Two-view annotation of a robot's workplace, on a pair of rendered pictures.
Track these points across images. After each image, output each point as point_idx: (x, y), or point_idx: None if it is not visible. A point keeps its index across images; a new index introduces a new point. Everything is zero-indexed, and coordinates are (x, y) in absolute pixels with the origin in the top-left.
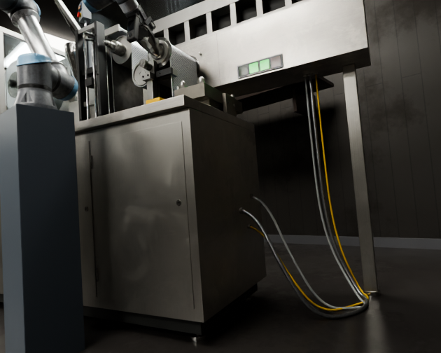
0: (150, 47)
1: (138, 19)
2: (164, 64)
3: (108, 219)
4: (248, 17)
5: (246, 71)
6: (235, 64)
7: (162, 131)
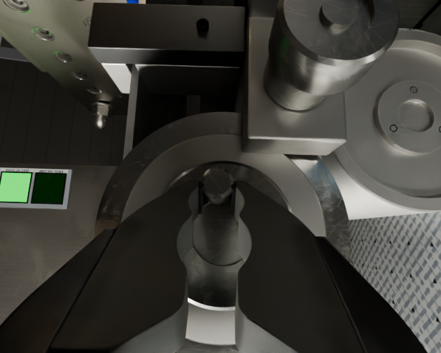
0: (238, 237)
1: None
2: (182, 122)
3: None
4: None
5: (40, 184)
6: (72, 218)
7: None
